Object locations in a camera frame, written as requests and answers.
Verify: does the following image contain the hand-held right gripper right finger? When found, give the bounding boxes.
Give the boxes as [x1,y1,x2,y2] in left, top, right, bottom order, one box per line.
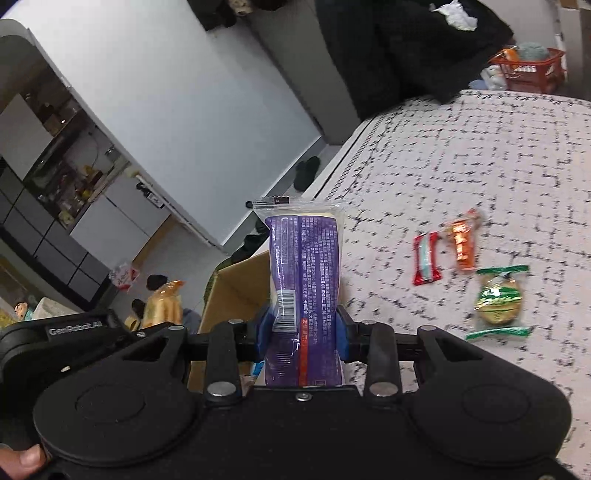
[336,305,509,400]

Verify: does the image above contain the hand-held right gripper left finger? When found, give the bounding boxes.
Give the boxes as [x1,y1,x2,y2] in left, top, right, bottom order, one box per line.
[113,314,274,402]

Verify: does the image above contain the brown cardboard box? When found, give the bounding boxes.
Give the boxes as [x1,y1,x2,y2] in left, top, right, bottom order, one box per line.
[187,251,274,393]

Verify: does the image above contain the purple snack packet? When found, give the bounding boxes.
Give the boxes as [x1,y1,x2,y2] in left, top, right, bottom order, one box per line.
[253,196,347,388]

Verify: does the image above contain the yellow snack packet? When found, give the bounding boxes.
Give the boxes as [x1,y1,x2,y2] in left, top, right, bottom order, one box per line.
[142,279,184,328]

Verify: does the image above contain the person's left hand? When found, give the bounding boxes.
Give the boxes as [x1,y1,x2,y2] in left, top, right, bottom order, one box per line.
[0,445,47,480]

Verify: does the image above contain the black clog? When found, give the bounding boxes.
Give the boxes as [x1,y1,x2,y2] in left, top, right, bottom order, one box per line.
[231,217,271,265]

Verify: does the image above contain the dark grey cabinet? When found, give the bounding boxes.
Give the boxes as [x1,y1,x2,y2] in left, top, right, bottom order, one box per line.
[0,157,112,311]

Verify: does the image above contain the pack of water bottles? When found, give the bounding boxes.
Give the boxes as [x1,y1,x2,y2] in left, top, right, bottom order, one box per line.
[108,261,140,292]

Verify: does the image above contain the red and white snack packet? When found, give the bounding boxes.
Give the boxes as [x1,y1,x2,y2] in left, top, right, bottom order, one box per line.
[412,231,443,287]

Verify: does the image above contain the orange snack packet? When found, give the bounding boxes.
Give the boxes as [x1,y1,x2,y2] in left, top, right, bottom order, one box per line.
[443,209,484,272]

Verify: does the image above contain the round pastry in green packet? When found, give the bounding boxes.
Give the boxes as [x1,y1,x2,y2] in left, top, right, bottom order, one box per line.
[465,264,533,341]

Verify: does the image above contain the cluttered kitchen shelf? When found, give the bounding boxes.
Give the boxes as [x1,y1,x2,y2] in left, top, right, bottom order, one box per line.
[0,92,136,232]

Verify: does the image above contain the white black-patterned tablecloth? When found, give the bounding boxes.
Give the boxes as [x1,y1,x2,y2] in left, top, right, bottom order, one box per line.
[259,90,591,480]

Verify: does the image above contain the grey door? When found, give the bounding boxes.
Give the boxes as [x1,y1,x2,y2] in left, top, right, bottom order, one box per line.
[249,0,363,146]

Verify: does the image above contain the black coat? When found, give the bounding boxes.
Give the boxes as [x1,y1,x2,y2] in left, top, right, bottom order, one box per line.
[314,0,515,123]

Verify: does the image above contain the red plastic basket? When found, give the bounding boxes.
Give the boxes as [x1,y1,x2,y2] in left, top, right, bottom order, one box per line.
[488,46,568,95]

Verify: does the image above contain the dark hanging decoration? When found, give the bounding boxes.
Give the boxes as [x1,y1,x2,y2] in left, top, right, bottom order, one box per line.
[203,0,278,31]

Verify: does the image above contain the white crumpled cloth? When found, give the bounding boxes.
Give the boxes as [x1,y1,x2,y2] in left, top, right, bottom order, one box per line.
[431,0,478,32]

